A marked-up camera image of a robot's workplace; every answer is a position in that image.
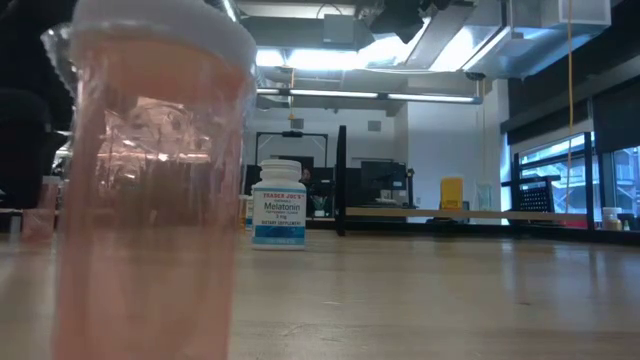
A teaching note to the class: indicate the small green pill bottle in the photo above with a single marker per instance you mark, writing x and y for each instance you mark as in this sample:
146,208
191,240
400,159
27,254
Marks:
484,196

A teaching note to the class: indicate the pink pill bottle white cap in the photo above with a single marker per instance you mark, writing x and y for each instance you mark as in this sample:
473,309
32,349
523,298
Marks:
150,200

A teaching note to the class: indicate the person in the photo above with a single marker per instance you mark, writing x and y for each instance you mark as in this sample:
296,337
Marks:
306,177

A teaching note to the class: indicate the small background potted plant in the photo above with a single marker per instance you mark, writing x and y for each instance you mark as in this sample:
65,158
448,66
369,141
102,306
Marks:
319,202

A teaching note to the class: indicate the ceiling light strip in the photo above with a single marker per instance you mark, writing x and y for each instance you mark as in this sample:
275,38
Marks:
350,94

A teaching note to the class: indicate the grey ceiling box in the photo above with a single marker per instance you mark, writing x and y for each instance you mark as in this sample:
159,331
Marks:
340,28

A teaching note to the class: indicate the black perforated rack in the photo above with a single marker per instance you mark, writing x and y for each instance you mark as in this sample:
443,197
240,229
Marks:
537,197

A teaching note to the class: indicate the white-capped jar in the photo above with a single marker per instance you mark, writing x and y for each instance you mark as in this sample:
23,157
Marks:
612,217

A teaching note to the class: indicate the black background rig frame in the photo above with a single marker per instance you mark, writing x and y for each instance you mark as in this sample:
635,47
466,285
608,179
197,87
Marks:
292,134

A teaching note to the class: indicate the wooden shelf with black frame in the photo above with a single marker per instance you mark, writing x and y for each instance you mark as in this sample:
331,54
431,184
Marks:
450,215

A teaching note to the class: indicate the black table rail frame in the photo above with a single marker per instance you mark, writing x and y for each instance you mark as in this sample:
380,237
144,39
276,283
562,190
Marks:
450,229

